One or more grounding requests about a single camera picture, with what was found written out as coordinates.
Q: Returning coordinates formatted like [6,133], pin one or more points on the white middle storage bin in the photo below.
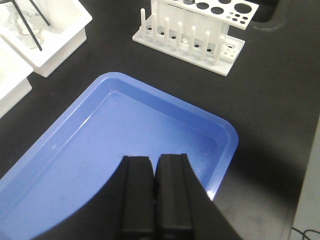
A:
[14,72]

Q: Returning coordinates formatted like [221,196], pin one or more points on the white storage bin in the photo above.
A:
[14,72]
[66,32]

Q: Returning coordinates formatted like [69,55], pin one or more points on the black lab sink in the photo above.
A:
[271,15]

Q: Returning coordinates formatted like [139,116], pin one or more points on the white test tube rack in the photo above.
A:
[213,48]

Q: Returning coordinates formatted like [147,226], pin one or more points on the glass flask in bin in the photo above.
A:
[25,27]

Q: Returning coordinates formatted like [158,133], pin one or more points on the clear glass test tube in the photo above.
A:
[189,28]

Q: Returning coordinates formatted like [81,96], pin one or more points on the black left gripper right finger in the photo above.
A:
[183,210]

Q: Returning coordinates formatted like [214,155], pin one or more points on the blue plastic tray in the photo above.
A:
[115,116]

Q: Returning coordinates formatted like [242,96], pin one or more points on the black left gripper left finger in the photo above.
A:
[123,209]

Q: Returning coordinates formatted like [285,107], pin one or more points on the white right storage bin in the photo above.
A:
[66,32]

